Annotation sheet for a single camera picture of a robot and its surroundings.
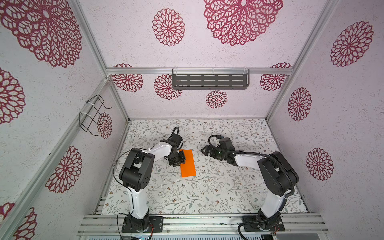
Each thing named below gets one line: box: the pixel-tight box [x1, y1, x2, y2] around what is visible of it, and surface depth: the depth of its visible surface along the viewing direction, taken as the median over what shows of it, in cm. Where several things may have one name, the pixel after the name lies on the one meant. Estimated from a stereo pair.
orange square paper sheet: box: [179, 149, 196, 178], surface depth 97 cm
